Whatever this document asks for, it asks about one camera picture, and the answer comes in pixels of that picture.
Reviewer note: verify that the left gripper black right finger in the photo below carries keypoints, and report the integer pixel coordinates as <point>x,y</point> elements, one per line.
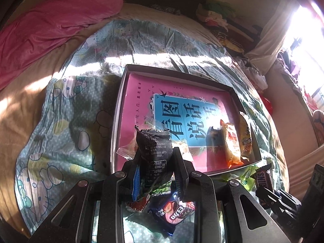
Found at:
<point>180,173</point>

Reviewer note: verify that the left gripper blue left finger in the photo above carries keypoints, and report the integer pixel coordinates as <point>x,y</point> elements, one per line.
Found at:
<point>136,183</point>

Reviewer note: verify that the small dark red candy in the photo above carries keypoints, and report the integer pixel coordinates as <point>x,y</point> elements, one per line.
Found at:
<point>138,206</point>

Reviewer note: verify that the blue oreo packet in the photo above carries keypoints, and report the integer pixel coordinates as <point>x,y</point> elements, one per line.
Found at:
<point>169,211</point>

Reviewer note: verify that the black snack packet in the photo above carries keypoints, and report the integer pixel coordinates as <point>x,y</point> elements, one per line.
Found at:
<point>156,150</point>

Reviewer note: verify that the orange cake snack packet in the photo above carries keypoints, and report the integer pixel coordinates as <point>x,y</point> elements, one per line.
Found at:
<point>231,144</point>

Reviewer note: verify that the clear red candy packet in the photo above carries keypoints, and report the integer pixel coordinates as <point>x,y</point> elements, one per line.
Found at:
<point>128,150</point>

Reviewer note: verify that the green snack packet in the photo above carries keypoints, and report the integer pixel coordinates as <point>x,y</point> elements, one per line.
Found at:
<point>244,176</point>

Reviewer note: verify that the yellow long snack bar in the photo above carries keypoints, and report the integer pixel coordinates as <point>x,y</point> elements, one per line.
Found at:
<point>245,136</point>

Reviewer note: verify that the clear pastry snack packet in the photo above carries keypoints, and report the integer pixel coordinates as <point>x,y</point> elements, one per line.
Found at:
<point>185,151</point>

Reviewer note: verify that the brown snickers bar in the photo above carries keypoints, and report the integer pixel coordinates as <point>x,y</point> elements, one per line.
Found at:
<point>263,184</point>

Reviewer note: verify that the pink blue book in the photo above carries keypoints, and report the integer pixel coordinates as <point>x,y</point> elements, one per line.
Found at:
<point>191,113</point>

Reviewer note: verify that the cartoon print blanket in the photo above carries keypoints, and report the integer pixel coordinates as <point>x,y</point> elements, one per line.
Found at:
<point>72,138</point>

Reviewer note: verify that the dark cardboard box tray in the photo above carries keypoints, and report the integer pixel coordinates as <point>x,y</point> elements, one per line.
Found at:
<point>116,161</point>

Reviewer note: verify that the red plastic bag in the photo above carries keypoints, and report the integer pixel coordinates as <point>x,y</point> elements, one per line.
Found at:
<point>267,104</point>

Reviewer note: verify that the white pink clothes bag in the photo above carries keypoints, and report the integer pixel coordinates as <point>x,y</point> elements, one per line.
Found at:
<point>252,73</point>

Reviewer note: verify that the beige curtain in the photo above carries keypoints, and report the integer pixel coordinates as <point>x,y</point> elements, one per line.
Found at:
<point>272,36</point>

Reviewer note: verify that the pile of clothes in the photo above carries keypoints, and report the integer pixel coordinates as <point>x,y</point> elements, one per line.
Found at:
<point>231,31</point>

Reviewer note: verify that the pink quilt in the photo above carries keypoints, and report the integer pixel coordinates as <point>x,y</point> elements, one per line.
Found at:
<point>46,27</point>

